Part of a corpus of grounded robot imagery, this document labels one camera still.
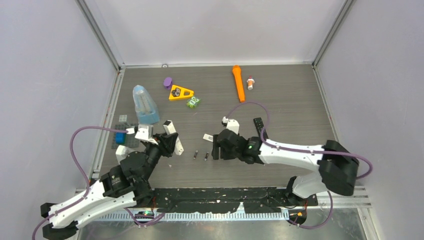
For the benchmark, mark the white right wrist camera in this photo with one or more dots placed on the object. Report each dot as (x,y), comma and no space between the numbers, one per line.
(231,124)

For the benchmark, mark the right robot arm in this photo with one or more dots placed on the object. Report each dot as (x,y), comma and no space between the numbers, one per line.
(332,169)

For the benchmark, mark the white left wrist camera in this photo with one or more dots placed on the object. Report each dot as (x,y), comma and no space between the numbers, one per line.
(142,132)

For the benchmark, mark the purple cylinder toy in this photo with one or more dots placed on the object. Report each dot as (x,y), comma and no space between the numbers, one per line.
(168,83)

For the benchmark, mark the white rectangular thermometer device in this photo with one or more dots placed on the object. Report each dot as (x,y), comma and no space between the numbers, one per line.
(176,144)

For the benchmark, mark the blue lego brick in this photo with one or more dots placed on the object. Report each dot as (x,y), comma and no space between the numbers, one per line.
(120,138)

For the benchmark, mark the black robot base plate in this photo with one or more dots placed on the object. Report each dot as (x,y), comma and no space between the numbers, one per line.
(225,200)

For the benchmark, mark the yellow triangle shape toy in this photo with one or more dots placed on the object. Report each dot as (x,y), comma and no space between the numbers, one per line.
(184,95)

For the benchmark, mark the green owl toy block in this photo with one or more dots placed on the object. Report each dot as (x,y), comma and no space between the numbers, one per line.
(193,102)

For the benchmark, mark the grey lego small plate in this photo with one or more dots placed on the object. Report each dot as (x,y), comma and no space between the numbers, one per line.
(123,118)

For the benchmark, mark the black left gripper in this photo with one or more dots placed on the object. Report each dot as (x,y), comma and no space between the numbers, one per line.
(166,143)

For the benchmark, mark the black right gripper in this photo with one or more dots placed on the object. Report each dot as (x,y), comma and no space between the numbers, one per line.
(215,152)

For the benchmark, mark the blue transparent plastic container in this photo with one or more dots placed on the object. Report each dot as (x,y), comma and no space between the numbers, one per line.
(146,109)

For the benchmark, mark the black remote control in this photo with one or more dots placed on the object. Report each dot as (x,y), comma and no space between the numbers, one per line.
(259,124)

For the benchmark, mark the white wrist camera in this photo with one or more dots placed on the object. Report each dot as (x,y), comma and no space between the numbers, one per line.
(231,124)
(142,132)

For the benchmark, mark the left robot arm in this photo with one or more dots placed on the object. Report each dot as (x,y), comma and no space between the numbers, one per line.
(124,186)

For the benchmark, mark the grey lego baseplate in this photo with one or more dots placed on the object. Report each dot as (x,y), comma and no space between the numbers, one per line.
(131,141)

